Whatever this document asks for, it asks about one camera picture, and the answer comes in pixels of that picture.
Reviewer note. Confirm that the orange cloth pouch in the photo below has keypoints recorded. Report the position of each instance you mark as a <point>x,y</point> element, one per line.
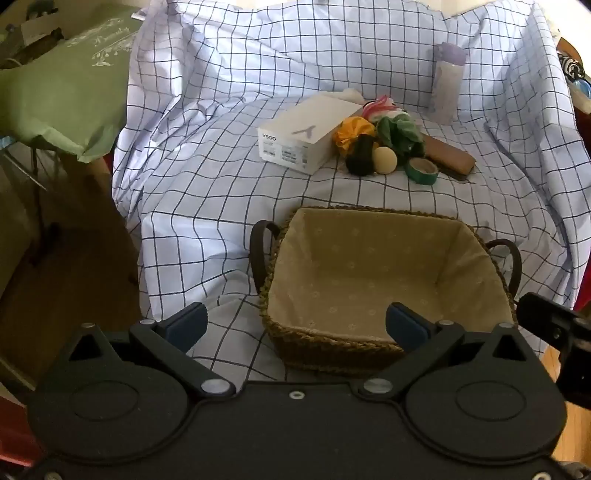
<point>353,129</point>

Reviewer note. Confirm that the pink and white cloth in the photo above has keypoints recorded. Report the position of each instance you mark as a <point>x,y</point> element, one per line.
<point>381,108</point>

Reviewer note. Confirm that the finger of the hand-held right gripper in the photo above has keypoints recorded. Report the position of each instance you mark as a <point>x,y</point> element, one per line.
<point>549,318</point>

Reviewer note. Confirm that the beige foam ball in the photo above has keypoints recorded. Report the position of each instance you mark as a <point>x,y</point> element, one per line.
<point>385,160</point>

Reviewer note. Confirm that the blue white checked sheet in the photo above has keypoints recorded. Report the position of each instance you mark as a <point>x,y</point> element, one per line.
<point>207,184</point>

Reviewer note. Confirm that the black cloth bundle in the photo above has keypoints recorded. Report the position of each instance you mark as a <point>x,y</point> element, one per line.
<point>361,159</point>

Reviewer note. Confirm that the beige box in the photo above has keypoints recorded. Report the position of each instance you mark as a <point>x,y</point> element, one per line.
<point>39,32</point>

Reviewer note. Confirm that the black and white patterned cloth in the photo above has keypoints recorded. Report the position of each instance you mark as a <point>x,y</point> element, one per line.
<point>572,67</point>

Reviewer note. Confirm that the white bottle with purple lid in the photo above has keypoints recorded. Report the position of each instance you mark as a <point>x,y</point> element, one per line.
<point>445,92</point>

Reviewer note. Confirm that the brown leather wallet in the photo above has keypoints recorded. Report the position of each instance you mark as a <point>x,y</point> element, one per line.
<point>455,159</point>

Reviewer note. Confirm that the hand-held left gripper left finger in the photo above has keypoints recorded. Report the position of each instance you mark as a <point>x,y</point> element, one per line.
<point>187,325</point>

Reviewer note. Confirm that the white phone box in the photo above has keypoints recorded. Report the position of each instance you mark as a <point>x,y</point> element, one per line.
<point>304,134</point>

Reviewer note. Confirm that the green tape roll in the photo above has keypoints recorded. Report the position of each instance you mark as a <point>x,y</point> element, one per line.
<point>418,179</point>

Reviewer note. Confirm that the green cloth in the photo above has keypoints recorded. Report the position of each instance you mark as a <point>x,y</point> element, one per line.
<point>399,131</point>

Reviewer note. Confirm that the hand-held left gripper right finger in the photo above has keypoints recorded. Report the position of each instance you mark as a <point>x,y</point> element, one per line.
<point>406,330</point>

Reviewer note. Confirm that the woven basket with fabric lining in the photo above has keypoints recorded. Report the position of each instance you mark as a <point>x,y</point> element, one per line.
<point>369,258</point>

